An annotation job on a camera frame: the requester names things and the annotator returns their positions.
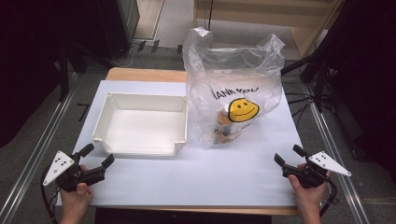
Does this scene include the white floor cable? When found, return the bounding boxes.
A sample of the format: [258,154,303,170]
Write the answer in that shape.
[115,43,141,68]

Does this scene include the clear smiley plastic bag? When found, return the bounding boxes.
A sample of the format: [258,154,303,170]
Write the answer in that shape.
[181,26,286,149]

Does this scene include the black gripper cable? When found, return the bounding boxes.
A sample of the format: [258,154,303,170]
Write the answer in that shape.
[40,166,61,224]
[319,175,339,217]

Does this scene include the aluminium floor rail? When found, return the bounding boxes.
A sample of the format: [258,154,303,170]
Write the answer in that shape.
[303,83,372,224]
[0,90,77,224]

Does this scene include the black floor cables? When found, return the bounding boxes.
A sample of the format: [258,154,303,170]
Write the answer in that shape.
[285,91,314,129]

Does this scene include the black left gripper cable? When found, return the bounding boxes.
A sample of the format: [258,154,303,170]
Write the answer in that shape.
[40,166,61,224]

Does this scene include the light wooden shelf unit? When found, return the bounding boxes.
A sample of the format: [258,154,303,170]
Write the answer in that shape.
[192,0,345,59]

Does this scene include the orange juice bottle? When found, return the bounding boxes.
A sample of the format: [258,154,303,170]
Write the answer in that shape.
[214,105,238,146]

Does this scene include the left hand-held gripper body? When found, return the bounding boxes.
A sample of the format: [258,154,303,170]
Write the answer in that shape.
[42,150,106,193]

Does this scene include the dark cabinet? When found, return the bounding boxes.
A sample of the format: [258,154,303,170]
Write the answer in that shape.
[96,0,140,60]

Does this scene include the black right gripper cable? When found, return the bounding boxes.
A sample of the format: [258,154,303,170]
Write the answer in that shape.
[319,175,339,217]

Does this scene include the black tripod stand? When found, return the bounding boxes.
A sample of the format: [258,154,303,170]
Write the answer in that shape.
[280,31,332,113]

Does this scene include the person's right hand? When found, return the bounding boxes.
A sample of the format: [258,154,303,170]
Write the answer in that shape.
[288,172,330,214]

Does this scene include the person's left hand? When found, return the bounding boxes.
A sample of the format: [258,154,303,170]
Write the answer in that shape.
[60,164,94,216]

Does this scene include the white plastic bin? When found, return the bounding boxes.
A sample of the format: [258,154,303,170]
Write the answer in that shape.
[91,91,190,157]

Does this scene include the black hanging cable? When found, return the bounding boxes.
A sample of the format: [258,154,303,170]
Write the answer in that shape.
[204,0,216,32]

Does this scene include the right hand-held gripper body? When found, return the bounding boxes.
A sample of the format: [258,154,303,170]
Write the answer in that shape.
[282,150,352,189]

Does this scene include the black curtain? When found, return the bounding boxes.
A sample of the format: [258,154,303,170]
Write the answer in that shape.
[326,0,396,176]
[0,0,66,148]

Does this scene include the wooden table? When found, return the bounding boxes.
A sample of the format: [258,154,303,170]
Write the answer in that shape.
[92,67,300,217]

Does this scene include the black stand post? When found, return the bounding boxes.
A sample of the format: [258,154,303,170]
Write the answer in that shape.
[58,46,70,102]

